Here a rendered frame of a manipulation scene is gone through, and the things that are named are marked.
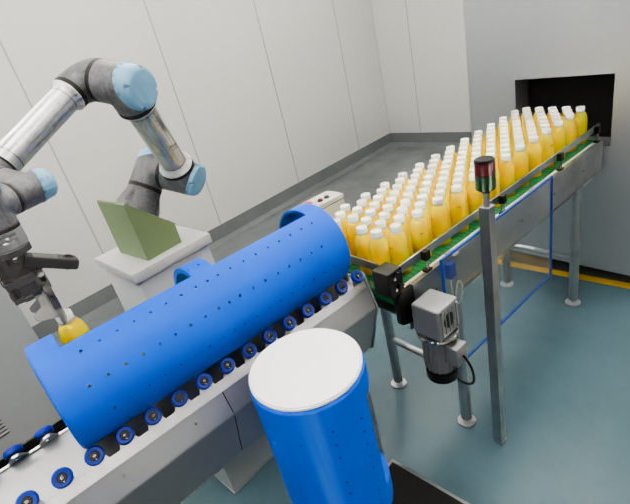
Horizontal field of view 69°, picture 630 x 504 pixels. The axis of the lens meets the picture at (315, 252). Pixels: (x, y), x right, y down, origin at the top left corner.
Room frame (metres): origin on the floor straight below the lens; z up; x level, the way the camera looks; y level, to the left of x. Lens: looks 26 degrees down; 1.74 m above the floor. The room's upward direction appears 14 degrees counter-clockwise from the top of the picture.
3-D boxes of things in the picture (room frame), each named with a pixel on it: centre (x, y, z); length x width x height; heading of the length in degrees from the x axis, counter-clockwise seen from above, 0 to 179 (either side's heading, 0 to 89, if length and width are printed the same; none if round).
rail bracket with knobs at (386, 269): (1.27, -0.21, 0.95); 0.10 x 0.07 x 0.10; 35
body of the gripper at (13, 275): (0.98, 0.66, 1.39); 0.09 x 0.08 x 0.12; 125
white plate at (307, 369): (0.87, 0.09, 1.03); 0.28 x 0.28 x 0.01
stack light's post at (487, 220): (1.33, -0.58, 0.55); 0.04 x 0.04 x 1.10; 35
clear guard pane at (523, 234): (1.55, -0.73, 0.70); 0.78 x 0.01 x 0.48; 125
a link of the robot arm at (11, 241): (0.98, 0.65, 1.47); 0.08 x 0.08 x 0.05
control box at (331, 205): (1.77, -0.06, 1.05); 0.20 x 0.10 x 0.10; 125
